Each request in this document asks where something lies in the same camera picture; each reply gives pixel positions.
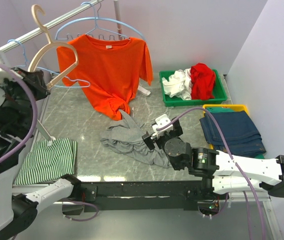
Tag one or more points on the light blue hanger of red shirt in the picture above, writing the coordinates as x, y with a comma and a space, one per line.
26, 61

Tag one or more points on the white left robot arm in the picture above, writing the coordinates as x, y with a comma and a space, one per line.
17, 125

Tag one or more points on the silver clothes rack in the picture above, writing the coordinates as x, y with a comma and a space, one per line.
30, 35

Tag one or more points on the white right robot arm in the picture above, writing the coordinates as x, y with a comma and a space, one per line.
219, 172

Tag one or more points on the green plastic bin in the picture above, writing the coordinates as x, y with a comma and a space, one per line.
219, 93

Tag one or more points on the blue denim jeans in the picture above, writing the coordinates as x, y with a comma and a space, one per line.
236, 130

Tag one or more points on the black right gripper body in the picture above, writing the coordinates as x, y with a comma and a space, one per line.
161, 140

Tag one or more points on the grey adidas t shirt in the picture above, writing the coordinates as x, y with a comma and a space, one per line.
125, 137

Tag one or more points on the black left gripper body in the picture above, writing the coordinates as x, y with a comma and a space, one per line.
16, 87

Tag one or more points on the white t shirt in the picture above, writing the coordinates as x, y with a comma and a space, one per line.
178, 84

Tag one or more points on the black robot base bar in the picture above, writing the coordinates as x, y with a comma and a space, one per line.
145, 195

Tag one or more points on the red t shirt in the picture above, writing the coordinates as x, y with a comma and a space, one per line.
203, 82

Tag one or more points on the green white striped cloth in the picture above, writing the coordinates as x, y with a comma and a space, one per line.
48, 161

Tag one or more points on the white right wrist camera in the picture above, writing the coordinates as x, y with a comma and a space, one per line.
160, 122

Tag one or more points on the orange t shirt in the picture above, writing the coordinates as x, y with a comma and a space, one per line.
114, 70

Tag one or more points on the wooden hanger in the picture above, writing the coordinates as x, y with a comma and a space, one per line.
51, 44

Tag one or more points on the yellow plastic bin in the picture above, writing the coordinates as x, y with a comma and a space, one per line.
221, 108

